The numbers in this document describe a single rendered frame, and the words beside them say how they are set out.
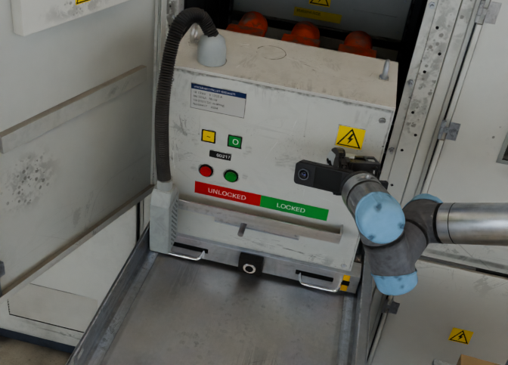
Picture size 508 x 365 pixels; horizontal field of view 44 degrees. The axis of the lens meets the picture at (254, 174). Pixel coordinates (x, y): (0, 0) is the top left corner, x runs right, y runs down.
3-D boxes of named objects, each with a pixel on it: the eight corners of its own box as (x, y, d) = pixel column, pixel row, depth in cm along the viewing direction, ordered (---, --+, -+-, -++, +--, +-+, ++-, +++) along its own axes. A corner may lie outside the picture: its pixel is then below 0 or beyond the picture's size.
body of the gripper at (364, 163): (367, 189, 128) (384, 211, 117) (326, 187, 127) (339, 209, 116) (373, 153, 126) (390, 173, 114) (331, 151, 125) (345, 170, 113)
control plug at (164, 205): (168, 255, 147) (170, 198, 137) (149, 251, 148) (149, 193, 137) (178, 233, 153) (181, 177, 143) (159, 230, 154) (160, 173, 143)
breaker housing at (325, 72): (350, 276, 154) (397, 108, 125) (159, 233, 159) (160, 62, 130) (364, 161, 194) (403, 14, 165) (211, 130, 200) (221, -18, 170)
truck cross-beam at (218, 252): (355, 294, 155) (360, 277, 152) (149, 246, 161) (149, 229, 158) (357, 279, 159) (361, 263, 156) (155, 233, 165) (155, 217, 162)
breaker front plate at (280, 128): (348, 278, 153) (393, 113, 125) (159, 236, 159) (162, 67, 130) (348, 274, 154) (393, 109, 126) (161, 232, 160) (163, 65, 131)
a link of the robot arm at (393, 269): (434, 264, 113) (419, 212, 110) (410, 301, 106) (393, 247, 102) (394, 262, 119) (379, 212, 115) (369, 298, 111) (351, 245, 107)
